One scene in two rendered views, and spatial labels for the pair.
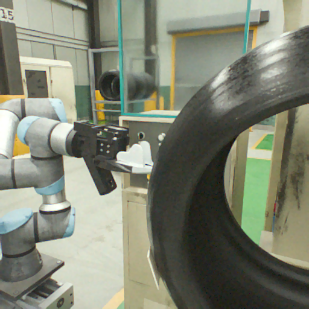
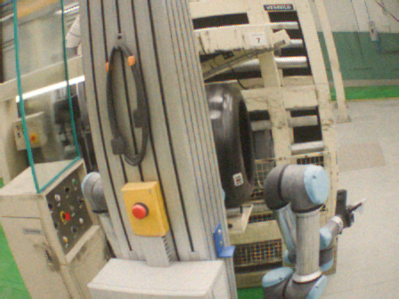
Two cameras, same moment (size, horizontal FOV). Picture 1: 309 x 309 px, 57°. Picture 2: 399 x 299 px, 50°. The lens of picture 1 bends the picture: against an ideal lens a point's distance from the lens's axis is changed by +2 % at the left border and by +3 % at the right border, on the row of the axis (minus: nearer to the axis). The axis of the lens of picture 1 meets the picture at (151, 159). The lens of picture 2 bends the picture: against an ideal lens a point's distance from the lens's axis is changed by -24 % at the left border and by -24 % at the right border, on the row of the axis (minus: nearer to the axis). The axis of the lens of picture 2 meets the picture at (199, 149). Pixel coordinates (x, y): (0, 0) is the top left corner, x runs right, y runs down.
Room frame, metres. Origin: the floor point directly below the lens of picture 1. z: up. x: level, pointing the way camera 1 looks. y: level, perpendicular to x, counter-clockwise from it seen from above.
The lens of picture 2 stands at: (1.03, 2.22, 1.83)
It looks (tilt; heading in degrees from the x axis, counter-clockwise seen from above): 14 degrees down; 259
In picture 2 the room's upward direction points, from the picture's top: 10 degrees counter-clockwise
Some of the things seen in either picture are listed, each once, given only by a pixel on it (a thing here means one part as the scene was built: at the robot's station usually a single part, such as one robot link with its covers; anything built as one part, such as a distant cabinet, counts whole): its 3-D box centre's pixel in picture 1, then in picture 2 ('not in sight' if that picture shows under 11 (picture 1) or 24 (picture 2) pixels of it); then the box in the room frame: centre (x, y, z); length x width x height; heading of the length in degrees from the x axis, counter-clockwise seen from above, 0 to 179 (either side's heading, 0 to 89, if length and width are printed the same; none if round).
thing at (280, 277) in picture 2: not in sight; (279, 285); (0.52, 0.74, 0.88); 0.13 x 0.12 x 0.14; 126
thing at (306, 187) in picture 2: not in sight; (307, 242); (0.45, 0.85, 1.09); 0.15 x 0.12 x 0.55; 126
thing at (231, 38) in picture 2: not in sight; (218, 39); (0.26, -0.54, 1.71); 0.61 x 0.25 x 0.15; 155
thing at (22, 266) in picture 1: (20, 257); not in sight; (0.96, 0.50, 0.77); 0.15 x 0.15 x 0.10
